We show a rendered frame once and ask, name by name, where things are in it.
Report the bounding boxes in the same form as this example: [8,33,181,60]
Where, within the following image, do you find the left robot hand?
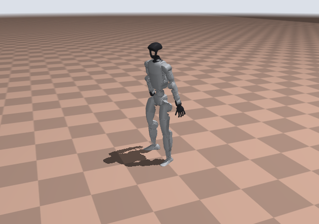
[175,101,185,117]

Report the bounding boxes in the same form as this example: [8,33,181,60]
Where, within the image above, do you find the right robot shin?
[149,126,157,147]

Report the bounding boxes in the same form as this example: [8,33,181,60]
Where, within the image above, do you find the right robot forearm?
[147,83,155,94]

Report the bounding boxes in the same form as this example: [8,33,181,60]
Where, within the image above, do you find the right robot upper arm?
[144,60,150,83]

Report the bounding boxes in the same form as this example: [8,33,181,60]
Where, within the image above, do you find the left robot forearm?
[171,83,181,105]

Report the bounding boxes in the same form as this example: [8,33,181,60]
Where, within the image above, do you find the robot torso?
[148,59,168,106]

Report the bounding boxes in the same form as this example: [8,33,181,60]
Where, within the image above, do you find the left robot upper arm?
[161,63,175,89]

